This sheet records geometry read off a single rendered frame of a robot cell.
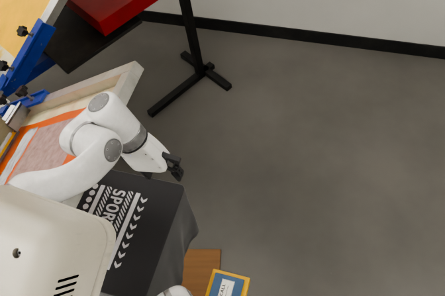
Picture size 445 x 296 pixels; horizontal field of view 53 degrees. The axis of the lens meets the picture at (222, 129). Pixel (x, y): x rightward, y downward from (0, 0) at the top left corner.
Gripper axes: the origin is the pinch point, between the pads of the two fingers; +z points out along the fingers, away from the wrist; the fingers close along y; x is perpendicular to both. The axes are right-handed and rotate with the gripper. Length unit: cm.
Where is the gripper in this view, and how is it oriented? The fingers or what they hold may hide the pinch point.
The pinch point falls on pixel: (163, 173)
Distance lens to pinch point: 114.6
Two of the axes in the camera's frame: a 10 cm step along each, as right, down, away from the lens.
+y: 8.9, 0.0, -4.7
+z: 3.8, 5.8, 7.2
